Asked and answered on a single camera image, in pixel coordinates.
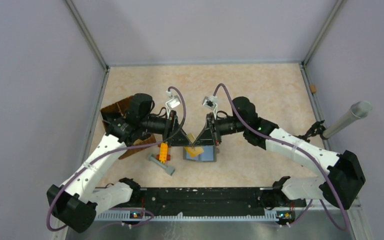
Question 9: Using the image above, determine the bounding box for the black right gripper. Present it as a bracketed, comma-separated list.
[193, 112, 247, 147]

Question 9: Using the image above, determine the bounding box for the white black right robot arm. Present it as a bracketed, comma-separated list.
[193, 96, 366, 210]

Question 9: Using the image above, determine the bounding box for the grey card holder wallet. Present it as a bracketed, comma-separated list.
[183, 146, 220, 163]

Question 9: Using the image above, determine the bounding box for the brown woven divided basket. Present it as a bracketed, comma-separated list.
[100, 95, 156, 160]

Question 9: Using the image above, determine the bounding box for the gold credit card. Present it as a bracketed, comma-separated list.
[183, 133, 205, 158]

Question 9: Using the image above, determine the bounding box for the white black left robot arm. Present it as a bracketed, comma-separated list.
[46, 86, 186, 233]

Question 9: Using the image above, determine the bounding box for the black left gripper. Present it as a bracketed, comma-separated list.
[140, 109, 193, 147]

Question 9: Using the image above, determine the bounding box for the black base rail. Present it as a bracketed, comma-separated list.
[117, 187, 307, 217]

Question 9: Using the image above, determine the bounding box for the small wooden block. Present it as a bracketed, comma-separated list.
[309, 84, 317, 94]

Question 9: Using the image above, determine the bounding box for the grey plastic toy bolt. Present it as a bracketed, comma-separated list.
[147, 153, 175, 176]

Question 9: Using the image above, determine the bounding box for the black clamp bracket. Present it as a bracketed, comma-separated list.
[297, 120, 326, 143]

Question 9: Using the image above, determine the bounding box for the silver metal tube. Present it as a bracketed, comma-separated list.
[321, 100, 373, 139]

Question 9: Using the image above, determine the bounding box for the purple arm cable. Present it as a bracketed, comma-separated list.
[46, 86, 187, 232]
[213, 82, 352, 233]

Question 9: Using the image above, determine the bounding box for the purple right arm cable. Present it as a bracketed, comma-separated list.
[213, 82, 352, 233]

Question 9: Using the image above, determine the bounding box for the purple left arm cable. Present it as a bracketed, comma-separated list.
[46, 86, 187, 232]

